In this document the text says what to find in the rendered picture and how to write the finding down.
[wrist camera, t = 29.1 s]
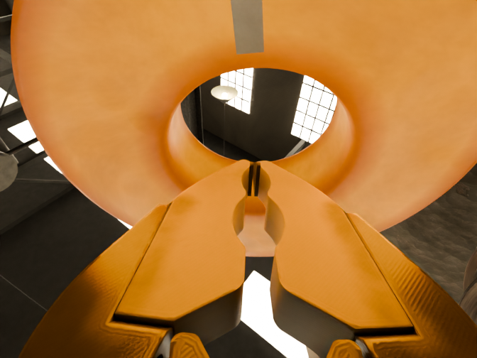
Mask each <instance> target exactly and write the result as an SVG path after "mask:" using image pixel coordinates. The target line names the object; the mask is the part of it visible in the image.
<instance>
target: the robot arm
mask: <svg viewBox="0 0 477 358"><path fill-rule="evenodd" d="M252 181H253V191H254V197H258V199H259V200H260V201H261V202H262V203H263V204H264V206H265V208H266V210H265V222H264V230H265V231H266V232H267V233H268V235H269V236H270V237H271V239H272V240H273V241H274V243H275V245H276V248H275V254H274V259H273V268H272V273H271V279H270V288H269V291H270V301H271V308H272V314H273V321H274V323H275V324H276V326H277V327H278V328H279V329H280V330H281V331H283V332H284V333H285V334H287V335H289V336H291V337H292V338H294V339H295V340H297V341H298V342H300V343H302V344H303V345H304V346H306V350H307V355H308V358H477V325H476V324H475V323H474V321H472V319H471V318H470V317H469V316H468V315H467V314H466V312H465V311H464V310H463V309H462V308H461V307H460V306H459V304H458V303H457V302H456V301H455V300H454V299H453V298H452V297H451V296H450V295H449V294H448V293H447V292H446V291H445V290H444V289H443V288H442V287H441V286H440V285H439V284H438V283H437V282H436V281H434V280H433V279H432V278H431V277H430V276H429V275H428V274H426V273H425V272H424V271H423V270H422V269H421V268H420V267H419V266H418V265H416V264H415V263H414V262H413V261H411V260H410V259H409V258H408V257H407V256H406V255H404V254H403V253H402V252H401V251H400V250H399V249H398V248H397V247H395V246H394V245H393V244H392V243H390V242H389V241H388V240H387V239H386V238H385V237H384V236H383V235H382V234H380V233H379V232H378V231H377V230H376V229H374V228H373V227H372V226H371V225H369V223H367V221H365V220H364V219H363V218H362V217H360V216H359V215H358V214H357V213H345V212H344V211H343V210H342V209H341V208H340V206H338V205H337V204H336V203H335V202H334V201H333V200H332V199H330V198H329V197H328V196H326V195H325V194H324V193H323V192H321V191H320V190H318V189H316V188H315V187H314V186H312V185H310V184H309V183H307V182H305V181H303V180H302V179H300V178H298V177H296V176H295V175H293V174H291V173H289V172H287V171H286V170H284V169H282V168H280V167H279V166H277V165H275V164H274V163H271V162H270V161H258V162H255V163H254V162H250V161H247V160H240V161H237V162H235V163H233V164H231V165H229V166H228V167H226V168H224V169H222V170H220V171H218V172H216V173H214V174H212V175H210V176H208V177H206V178H204V179H202V180H200V181H199V182H197V183H195V184H194V185H192V186H191V187H189V188H188V189H186V190H185V191H183V192H182V193H180V194H179V195H178V196H177V197H176V198H175V199H174V200H172V201H171V202H170V203H169V204H168V205H162V204H159V205H157V206H156V207H155V208H154V209H153V210H151V211H150V212H149V213H148V214H147V215H146V216H145V217H144V218H142V219H141V220H140V221H139V222H137V223H136V224H135V225H134V226H133V227H132V228H130V229H129V230H128V231H127V232H126V233H125V234H124V235H122V236H121V237H120V238H119V239H117V240H116V241H115V242H114V243H113V244H112V245H111V246H110V247H109V248H107V249H106V250H105V251H104V252H102V253H101V254H100V255H99V256H98V257H97V258H96V259H95V260H93V261H92V262H91V263H90V264H89V265H88V266H87V267H86V268H85V269H84V270H83V271H82V272H81V273H80V274H79V275H78V276H77V277H76V278H75V279H74V280H73V281H72V282H71V283H70V284H69V286H68V287H66V289H65V290H64V291H63V292H62V293H61V294H60V296H59V297H58V298H57V300H56V301H55V302H54V303H53V304H52V305H51V307H50V308H49V310H48V311H47V313H46V314H45V315H44V316H43V318H42V320H41V321H40V322H39V323H38V325H37V327H36V328H35V329H34V331H33V333H32V335H31V336H30V337H29V339H28V341H27V343H26V344H25V346H24V348H23V349H22V351H21V353H20V354H19V356H18V358H209V355H208V354H207V352H206V350H205V348H204V346H205V345H206V344H208V343H210V342H211V341H213V340H215V339H216V338H218V337H220V336H222V335H224V334H225V333H227V332H229V331H230V330H232V329H234V328H235V327H236V326H237V325H238V324H239V323H240V321H241V314H242V304H243V285H244V275H245V260H246V249H245V246H244V245H243V244H242V242H241V241H240V239H239V238H238V237H237V236H238V235H239V234H240V233H241V232H242V230H243V226H244V215H245V204H246V199H247V197H248V196H251V191H252Z"/></svg>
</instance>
